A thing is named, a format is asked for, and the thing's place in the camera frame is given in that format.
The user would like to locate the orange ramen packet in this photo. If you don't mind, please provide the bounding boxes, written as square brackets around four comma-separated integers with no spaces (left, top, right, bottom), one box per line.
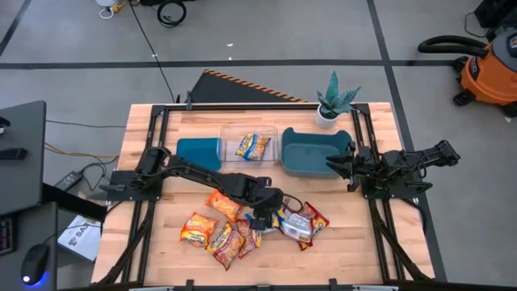
[179,212,220,249]
[204,189,244,223]

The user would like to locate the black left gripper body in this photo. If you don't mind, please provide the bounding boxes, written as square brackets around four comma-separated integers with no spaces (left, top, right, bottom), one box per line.
[246,176,286,221]

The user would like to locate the dark grey desk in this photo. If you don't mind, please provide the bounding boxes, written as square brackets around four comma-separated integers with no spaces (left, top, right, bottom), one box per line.
[0,99,60,291]

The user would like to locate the long black floor cable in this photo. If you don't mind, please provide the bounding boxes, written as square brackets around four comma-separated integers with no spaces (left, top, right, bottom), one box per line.
[128,0,178,104]

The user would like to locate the black equipment case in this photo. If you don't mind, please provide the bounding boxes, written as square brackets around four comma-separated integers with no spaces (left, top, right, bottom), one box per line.
[464,0,517,42]

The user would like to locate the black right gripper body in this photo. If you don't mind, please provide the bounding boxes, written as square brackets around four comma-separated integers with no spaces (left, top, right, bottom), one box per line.
[346,140,380,193]

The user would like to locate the black computer mouse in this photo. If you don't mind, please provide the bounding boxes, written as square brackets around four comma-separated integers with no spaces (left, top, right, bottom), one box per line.
[19,243,52,287]

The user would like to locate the clear plastic bin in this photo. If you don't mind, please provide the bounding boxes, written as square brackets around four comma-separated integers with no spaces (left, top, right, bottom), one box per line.
[219,124,280,169]

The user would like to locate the black aluminium rig frame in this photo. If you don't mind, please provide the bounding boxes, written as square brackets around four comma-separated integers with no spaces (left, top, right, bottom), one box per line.
[92,103,435,291]

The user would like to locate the coiled black cable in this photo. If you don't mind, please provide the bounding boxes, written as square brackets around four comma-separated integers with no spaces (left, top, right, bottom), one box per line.
[139,0,195,29]

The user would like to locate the black keyboard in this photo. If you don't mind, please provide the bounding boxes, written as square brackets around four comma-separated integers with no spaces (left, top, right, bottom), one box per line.
[0,216,19,257]

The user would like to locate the green plant in white pot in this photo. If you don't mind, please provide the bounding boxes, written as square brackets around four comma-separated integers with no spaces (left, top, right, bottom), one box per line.
[314,70,362,130]

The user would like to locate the yellow floor cable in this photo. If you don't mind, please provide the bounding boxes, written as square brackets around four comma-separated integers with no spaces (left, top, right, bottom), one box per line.
[44,141,120,160]

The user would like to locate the black mat with striped edge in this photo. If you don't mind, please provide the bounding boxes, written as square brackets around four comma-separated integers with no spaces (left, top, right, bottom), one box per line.
[189,68,309,104]

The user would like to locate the thin black floor cable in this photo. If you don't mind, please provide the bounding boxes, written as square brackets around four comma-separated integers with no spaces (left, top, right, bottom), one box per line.
[44,119,128,130]

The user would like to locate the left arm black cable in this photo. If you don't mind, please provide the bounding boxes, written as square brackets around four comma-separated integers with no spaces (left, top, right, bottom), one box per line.
[281,192,305,213]

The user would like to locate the black remote control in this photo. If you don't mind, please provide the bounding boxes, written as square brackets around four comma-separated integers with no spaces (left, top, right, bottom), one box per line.
[0,147,29,161]

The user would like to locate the white floor device with cable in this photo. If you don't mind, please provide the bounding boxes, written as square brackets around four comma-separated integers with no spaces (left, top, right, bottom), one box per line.
[95,0,131,20]

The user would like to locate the orange shop vacuum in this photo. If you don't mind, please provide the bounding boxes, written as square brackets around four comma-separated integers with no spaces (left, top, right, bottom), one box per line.
[452,27,517,119]

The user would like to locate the black power adapter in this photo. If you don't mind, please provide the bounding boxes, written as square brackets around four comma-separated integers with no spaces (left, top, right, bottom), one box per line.
[54,170,84,192]

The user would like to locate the large teal plastic bin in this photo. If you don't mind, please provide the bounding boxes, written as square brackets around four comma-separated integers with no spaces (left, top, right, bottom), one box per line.
[280,127,356,179]

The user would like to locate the small teal plastic bin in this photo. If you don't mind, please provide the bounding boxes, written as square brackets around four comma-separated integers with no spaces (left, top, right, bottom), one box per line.
[176,137,222,172]

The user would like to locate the black vacuum hose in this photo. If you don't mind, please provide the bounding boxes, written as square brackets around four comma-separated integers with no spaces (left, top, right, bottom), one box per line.
[417,35,490,58]

